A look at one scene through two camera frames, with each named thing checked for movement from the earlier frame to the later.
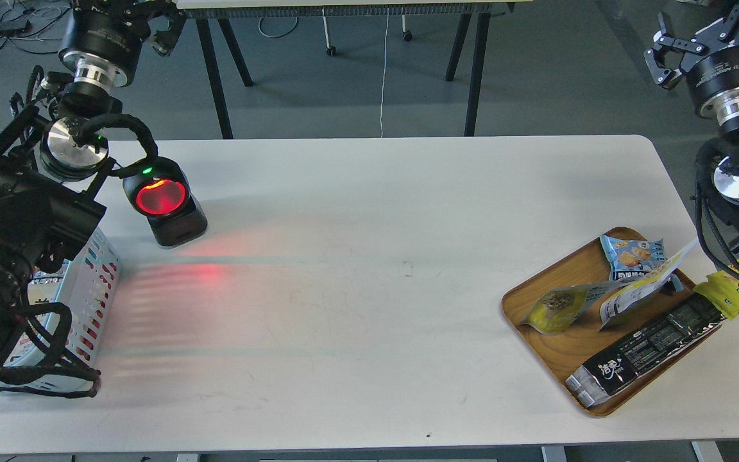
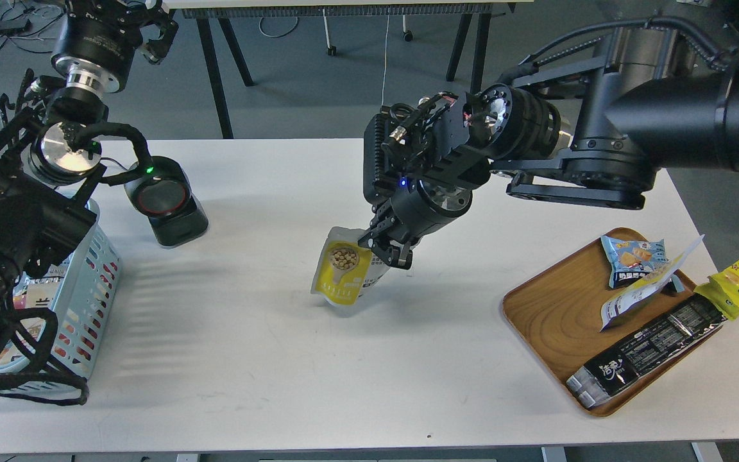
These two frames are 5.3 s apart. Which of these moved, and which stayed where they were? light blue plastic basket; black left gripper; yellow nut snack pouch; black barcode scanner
Moved: yellow nut snack pouch
Stayed: black left gripper; black barcode scanner; light blue plastic basket
